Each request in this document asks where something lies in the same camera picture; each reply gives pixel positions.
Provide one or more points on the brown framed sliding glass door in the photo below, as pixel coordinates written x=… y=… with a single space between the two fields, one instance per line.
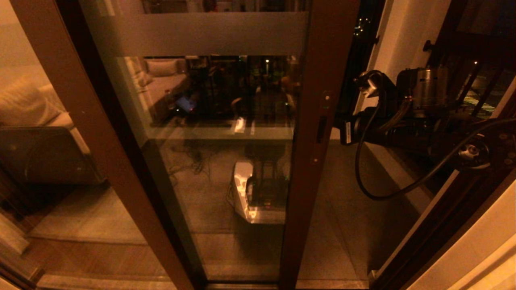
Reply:
x=242 y=34

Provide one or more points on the dark front-load washing machine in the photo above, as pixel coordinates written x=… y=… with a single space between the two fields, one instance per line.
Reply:
x=52 y=161

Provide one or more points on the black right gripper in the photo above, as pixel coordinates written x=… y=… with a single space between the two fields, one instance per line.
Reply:
x=369 y=131

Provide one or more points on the brown framed fixed glass panel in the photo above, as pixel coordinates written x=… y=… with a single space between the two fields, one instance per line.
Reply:
x=92 y=108

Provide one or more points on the dark metal floor track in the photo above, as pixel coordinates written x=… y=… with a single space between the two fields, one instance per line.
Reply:
x=242 y=287

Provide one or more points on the dark brown door jamb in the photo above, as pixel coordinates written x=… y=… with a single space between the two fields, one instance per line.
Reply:
x=463 y=209

